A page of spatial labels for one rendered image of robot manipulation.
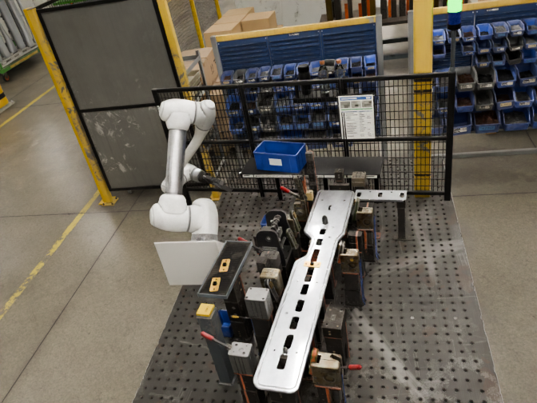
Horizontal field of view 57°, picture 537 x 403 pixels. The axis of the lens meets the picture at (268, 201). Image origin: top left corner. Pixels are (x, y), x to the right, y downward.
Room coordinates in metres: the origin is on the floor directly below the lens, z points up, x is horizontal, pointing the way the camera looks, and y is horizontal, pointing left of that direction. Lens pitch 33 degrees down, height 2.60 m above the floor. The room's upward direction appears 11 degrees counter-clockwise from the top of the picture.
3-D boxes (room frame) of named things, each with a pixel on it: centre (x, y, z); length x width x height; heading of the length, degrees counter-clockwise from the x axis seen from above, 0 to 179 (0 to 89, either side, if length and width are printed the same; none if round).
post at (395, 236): (2.27, -0.74, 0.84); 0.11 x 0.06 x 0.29; 68
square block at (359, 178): (2.48, -0.55, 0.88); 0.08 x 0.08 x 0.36; 68
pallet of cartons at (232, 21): (7.07, -0.17, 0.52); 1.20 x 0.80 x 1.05; 161
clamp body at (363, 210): (2.14, -0.50, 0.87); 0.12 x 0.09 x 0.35; 68
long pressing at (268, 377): (1.82, -0.15, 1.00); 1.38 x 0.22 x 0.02; 158
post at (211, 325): (1.52, 0.35, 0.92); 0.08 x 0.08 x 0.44; 68
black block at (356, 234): (2.03, -0.41, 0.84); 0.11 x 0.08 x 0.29; 68
